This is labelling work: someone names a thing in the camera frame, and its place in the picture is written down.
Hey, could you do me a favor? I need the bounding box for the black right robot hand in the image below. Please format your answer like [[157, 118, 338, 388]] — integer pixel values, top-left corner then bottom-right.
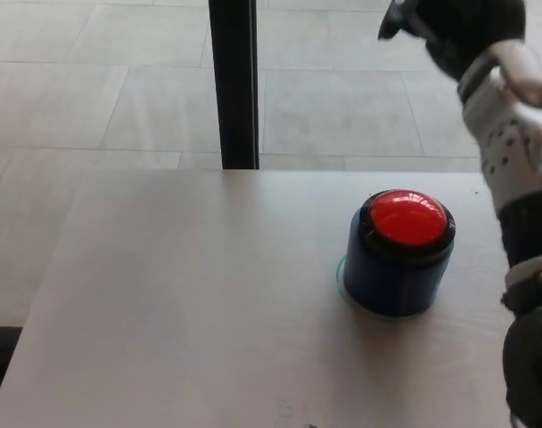
[[377, 0, 528, 83]]

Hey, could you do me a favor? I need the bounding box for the red dome button blue base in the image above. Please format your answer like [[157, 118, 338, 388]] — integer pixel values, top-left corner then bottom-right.
[[344, 188, 456, 319]]

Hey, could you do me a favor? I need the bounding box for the black vertical post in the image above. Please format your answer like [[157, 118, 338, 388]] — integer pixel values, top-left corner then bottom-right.
[[207, 0, 262, 171]]

